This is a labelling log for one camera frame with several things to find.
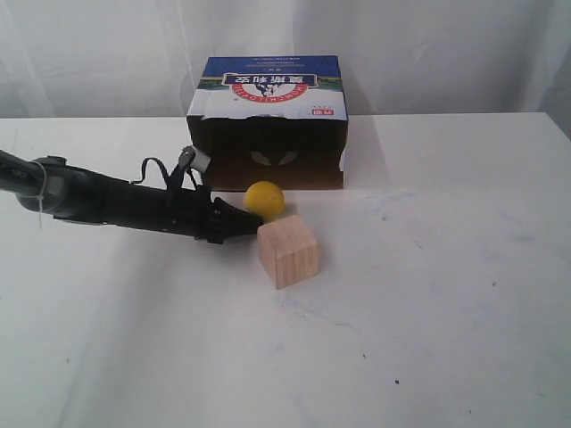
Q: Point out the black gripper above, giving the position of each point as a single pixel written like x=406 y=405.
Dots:
x=96 y=199

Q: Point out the yellow ball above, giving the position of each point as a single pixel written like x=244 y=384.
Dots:
x=264 y=199

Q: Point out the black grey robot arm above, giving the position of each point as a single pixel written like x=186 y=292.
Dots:
x=38 y=184

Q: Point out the light wooden cube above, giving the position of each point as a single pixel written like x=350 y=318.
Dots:
x=288 y=251

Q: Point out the blue white cardboard box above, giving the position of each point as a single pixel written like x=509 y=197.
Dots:
x=281 y=119

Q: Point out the white backdrop curtain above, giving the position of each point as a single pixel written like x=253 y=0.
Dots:
x=144 y=58

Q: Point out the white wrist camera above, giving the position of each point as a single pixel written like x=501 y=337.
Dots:
x=192 y=158

